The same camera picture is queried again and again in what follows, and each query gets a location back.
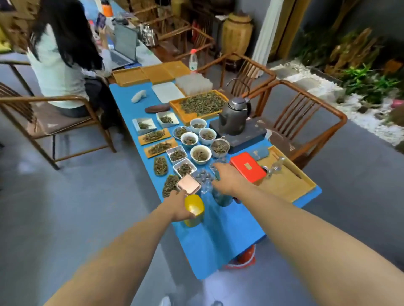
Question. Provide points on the rose gold square tin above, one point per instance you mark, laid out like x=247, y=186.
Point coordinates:
x=188, y=184

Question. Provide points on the empty bamboo tray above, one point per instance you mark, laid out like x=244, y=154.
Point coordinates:
x=131, y=76
x=176, y=68
x=157, y=74

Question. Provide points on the dark grey kettle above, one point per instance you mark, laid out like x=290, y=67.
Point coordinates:
x=234, y=118

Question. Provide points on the wooden slat-back armchair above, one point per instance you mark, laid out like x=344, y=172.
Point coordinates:
x=249, y=74
x=303, y=126
x=189, y=41

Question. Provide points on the set of small glass cups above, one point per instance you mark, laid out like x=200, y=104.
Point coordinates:
x=203, y=178

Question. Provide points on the red bucket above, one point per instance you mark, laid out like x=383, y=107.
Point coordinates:
x=244, y=258

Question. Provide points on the large woven wicker jar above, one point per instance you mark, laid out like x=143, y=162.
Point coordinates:
x=237, y=36

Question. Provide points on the white flat plastic tray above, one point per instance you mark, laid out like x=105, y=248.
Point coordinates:
x=168, y=92

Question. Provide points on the brown oval wooden dish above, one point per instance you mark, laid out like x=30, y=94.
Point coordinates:
x=157, y=108

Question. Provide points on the person's left forearm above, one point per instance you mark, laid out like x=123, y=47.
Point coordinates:
x=120, y=255

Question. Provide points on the clear glass pitcher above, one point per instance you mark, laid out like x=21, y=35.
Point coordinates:
x=275, y=168

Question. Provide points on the person's right fingers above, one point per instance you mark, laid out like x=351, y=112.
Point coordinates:
x=218, y=171

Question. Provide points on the person's white shoe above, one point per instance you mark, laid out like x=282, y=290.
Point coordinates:
x=164, y=301

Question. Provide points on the white round tea bowl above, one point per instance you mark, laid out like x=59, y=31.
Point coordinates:
x=207, y=136
x=198, y=125
x=189, y=140
x=201, y=154

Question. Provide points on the grey blue phone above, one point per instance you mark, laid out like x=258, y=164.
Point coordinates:
x=259, y=153

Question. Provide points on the bamboo tray of tea leaves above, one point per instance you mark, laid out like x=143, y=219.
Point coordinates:
x=180, y=112

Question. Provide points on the metal tea strainer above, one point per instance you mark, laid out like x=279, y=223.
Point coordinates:
x=220, y=147

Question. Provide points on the dark electric kettle base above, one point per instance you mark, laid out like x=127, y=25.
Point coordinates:
x=249, y=135

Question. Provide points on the flat bamboo tea plate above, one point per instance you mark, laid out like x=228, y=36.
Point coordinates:
x=154, y=136
x=160, y=148

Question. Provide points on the large bamboo tea tray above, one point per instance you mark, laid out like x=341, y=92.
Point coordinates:
x=287, y=186

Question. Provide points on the heap of loose tea leaves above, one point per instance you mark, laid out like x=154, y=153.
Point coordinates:
x=202, y=103

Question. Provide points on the white curtain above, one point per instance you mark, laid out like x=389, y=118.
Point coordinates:
x=268, y=34

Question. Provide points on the clear plastic box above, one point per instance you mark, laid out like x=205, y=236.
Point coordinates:
x=194, y=84

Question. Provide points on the teal tin canister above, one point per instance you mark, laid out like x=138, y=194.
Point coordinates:
x=222, y=199

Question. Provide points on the silver metal kettle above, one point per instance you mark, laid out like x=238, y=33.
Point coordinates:
x=149, y=37

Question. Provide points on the person's right forearm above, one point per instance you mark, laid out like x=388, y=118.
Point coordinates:
x=315, y=249

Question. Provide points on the orange bottle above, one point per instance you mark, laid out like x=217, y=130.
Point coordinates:
x=107, y=9

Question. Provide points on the grey laptop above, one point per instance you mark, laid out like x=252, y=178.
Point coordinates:
x=124, y=44

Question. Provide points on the plastic bottle with red cap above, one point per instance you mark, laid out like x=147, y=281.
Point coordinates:
x=193, y=61

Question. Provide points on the yellow tin canister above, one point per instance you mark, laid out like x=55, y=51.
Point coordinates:
x=195, y=208

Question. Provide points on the white square tea dish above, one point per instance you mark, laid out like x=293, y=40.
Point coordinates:
x=167, y=119
x=177, y=154
x=184, y=168
x=144, y=125

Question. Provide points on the wooden armchair with cushion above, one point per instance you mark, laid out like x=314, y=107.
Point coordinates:
x=47, y=119

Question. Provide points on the red flat box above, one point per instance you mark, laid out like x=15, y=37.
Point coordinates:
x=247, y=167

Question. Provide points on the person's right hand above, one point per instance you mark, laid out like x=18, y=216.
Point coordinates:
x=232, y=179

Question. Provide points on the pale blue tea bowl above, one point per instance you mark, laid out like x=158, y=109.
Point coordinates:
x=181, y=132

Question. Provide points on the white folded cloth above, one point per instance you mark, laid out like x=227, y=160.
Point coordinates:
x=139, y=96

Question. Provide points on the person's left fingers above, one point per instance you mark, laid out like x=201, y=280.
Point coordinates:
x=187, y=217

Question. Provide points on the dark leaf-shaped tea holder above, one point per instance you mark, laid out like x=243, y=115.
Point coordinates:
x=161, y=166
x=170, y=185

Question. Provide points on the green garden plants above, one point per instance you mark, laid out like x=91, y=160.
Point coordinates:
x=363, y=78

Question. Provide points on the person's left hand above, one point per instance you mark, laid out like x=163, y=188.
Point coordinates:
x=175, y=205

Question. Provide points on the blue tablecloth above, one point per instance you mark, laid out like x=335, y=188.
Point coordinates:
x=217, y=233

